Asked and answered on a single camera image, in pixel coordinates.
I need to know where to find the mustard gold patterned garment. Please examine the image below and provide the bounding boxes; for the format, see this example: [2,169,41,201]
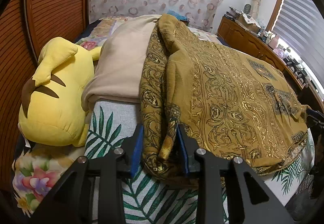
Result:
[140,14,308,187]

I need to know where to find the floral pink cream quilt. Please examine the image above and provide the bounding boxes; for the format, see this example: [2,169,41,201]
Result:
[11,16,219,218]

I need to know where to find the white green leaf blanket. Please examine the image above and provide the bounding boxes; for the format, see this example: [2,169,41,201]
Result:
[85,100,315,223]

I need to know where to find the pink container on cabinet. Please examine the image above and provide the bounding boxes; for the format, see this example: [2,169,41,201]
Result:
[269,34,279,50]

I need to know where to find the yellow Pikachu plush toy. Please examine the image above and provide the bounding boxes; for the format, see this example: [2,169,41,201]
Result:
[18,37,101,147]

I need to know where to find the grey striped window blind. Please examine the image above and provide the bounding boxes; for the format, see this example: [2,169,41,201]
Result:
[272,0,323,92]

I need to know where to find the cardboard box on cabinet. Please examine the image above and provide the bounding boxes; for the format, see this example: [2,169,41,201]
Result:
[237,13,261,34]

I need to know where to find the wooden sideboard cabinet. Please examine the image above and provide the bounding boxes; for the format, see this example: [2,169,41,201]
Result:
[217,16,324,103]

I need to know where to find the beige folded garment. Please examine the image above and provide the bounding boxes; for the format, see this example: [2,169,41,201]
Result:
[81,15,160,111]

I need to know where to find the box with blue cloth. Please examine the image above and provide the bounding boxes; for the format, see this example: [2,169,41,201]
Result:
[167,10,189,26]

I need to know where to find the brown louvered wardrobe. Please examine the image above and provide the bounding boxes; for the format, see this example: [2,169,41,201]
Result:
[1,0,89,191]

